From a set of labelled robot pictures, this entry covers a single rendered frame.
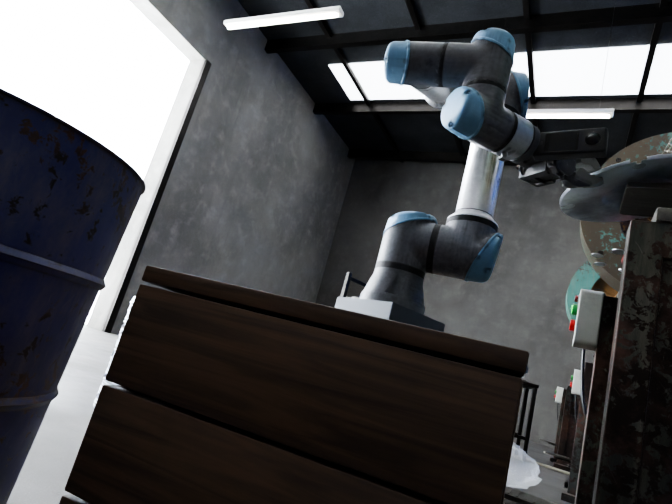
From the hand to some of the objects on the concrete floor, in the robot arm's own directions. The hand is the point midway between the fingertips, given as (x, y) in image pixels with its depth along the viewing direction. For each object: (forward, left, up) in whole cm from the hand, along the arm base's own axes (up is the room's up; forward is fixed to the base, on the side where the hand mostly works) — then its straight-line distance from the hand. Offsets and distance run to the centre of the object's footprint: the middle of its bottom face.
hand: (602, 177), depth 90 cm
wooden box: (-9, -43, -77) cm, 88 cm away
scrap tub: (-43, -88, -77) cm, 124 cm away
